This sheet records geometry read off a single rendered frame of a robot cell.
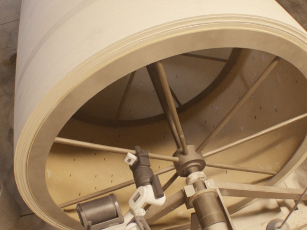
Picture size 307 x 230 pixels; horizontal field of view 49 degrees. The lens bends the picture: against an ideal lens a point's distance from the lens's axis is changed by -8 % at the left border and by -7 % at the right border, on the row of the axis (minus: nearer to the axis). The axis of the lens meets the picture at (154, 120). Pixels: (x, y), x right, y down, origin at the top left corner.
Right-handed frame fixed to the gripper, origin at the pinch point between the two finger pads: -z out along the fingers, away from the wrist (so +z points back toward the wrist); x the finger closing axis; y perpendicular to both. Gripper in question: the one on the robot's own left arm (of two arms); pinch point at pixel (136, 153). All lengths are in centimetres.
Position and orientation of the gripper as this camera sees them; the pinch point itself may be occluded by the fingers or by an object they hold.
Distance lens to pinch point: 161.6
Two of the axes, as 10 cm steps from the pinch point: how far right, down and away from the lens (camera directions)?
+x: 5.0, -6.7, -5.5
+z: 2.6, 7.1, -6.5
